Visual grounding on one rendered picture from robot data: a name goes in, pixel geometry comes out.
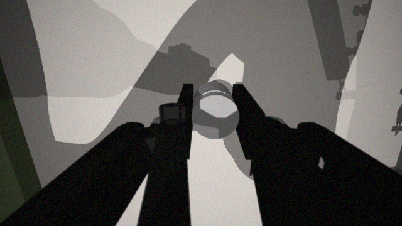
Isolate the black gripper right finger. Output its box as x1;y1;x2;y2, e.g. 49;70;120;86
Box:
232;84;402;226

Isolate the grey cylinder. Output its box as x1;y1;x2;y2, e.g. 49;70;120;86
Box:
192;82;239;139

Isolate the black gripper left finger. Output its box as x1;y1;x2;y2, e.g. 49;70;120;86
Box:
0;84;193;226

